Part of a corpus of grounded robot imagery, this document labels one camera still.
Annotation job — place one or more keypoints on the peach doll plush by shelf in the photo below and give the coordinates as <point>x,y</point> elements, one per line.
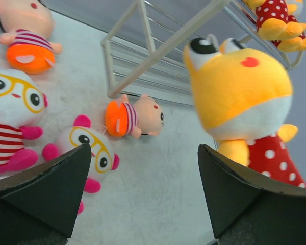
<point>143,117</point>

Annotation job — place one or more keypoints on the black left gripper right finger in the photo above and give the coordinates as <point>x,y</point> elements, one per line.
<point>246,207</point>

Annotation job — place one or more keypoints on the pink panda plush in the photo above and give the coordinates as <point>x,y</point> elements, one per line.
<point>21,106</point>
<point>103,157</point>

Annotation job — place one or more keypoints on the pink panda plush front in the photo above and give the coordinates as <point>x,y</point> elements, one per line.
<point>103,157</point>

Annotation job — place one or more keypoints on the cream metal-rod shelf rack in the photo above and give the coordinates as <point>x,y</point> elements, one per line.
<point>156,69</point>

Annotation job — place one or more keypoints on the pink panda plush middle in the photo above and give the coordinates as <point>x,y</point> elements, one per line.
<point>21,106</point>

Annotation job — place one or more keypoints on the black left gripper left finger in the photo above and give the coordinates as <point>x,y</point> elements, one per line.
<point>40,205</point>

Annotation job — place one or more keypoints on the peach doll plush back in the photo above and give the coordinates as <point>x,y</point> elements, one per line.
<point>27,26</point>

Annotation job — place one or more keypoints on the yellow plush red dotted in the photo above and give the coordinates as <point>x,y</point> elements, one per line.
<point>242,97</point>
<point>298,43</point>
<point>276,18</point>

